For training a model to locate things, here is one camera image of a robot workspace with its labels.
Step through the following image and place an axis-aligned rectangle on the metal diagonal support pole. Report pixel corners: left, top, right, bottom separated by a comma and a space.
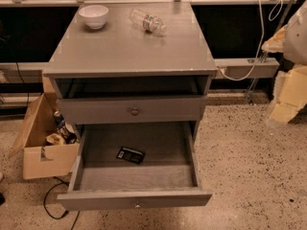
243, 0, 307, 105

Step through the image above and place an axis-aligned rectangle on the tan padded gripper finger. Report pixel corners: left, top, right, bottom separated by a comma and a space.
262, 27, 286, 53
268, 64, 307, 124

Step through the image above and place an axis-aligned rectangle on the black floor cable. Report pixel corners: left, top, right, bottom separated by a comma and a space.
42, 176, 81, 230

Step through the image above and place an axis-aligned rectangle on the brown cardboard box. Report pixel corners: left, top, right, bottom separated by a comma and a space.
10, 77, 79, 179

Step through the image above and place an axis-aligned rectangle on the white ceramic bowl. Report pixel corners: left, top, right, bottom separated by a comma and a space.
79, 5, 108, 29

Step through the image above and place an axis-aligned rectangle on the grey wooden drawer cabinet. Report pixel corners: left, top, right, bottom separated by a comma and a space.
45, 3, 217, 139

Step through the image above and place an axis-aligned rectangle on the closed grey top drawer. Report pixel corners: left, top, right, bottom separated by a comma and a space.
57, 97, 205, 125

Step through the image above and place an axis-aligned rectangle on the clear plastic water bottle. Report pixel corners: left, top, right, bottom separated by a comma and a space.
129, 9, 166, 35

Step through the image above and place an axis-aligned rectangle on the crumpled snack bag in box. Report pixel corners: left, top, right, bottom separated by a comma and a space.
46, 133, 65, 146

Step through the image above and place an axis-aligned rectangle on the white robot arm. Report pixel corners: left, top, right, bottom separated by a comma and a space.
262, 1, 307, 124

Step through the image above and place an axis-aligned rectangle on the black rxbar chocolate wrapper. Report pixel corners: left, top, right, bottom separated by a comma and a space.
116, 147, 145, 165

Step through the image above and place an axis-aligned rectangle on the open grey middle drawer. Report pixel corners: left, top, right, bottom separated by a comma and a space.
58, 122, 212, 211

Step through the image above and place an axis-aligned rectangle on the soda can in box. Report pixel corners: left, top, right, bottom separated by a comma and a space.
54, 110, 65, 128

